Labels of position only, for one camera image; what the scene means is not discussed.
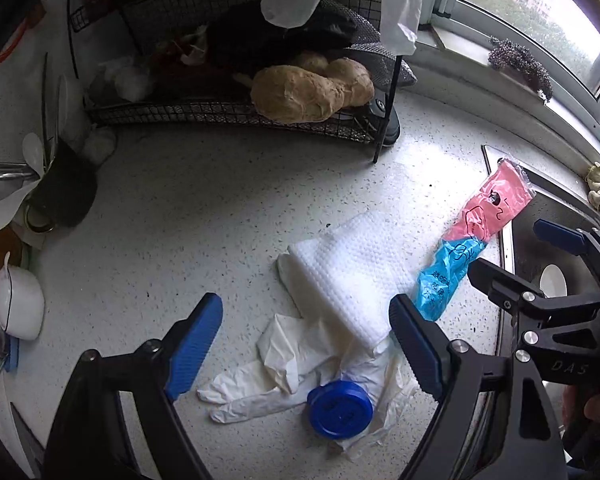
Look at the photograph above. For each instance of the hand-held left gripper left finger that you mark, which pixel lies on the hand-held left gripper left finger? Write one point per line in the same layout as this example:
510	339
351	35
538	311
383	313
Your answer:
195	345

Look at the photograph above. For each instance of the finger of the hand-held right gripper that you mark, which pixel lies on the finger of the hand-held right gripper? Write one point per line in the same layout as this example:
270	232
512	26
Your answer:
560	237
500	282

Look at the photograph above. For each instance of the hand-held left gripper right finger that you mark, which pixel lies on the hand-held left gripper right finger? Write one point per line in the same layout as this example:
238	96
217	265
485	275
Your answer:
415	347

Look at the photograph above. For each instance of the pink and blue plastic bag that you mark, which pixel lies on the pink and blue plastic bag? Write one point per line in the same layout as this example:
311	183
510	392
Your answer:
485	205

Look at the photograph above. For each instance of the white latex glove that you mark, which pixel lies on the white latex glove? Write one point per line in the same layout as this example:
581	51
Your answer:
260	390

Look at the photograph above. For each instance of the blue round lid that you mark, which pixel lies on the blue round lid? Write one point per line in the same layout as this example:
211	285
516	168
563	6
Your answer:
340	410

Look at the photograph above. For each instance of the white paper towel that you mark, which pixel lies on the white paper towel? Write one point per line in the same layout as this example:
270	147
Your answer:
350	270

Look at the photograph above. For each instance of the steel sink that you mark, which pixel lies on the steel sink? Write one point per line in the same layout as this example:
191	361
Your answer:
525	240

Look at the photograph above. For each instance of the white sugar bowl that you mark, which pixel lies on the white sugar bowl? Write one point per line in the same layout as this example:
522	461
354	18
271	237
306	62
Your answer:
22	305

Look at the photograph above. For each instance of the dried lavender bunch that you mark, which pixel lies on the dried lavender bunch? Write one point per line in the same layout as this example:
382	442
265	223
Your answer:
520	62

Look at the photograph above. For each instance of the blue saucer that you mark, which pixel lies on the blue saucer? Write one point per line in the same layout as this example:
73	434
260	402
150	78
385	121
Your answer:
12	355

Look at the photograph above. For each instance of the dark utensil mug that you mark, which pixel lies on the dark utensil mug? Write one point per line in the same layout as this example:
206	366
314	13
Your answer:
70	190

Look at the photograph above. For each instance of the black plastic object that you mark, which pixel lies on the black plastic object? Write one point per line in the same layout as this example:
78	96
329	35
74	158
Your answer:
382	120

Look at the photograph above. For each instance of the white garlic bulb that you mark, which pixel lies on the white garlic bulb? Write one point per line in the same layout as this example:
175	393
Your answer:
99	145

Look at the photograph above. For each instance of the white spoon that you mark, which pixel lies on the white spoon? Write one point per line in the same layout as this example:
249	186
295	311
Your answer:
5	210
34	152

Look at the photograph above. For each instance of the metal cutlery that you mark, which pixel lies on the metal cutlery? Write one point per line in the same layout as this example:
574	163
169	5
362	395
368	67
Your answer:
10	170

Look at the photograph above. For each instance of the white garlic bulbs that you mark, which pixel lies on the white garlic bulbs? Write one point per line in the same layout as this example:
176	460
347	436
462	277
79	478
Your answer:
130	80

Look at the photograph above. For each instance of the ginger root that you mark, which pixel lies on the ginger root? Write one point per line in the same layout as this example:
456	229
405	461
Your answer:
300	92

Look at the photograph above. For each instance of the brown wooden chopsticks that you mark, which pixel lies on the brown wooden chopsticks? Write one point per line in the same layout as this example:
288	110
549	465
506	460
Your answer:
46	110

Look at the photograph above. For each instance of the reddish dried produce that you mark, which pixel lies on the reddish dried produce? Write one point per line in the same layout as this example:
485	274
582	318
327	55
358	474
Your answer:
180	47

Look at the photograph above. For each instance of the black plastic bag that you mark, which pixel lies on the black plastic bag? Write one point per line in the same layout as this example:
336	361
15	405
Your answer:
260	40

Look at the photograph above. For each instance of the orange scissors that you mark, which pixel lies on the orange scissors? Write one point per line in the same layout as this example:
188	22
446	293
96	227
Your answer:
5	54

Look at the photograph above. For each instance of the window frame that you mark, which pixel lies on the window frame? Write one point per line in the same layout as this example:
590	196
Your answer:
480	25

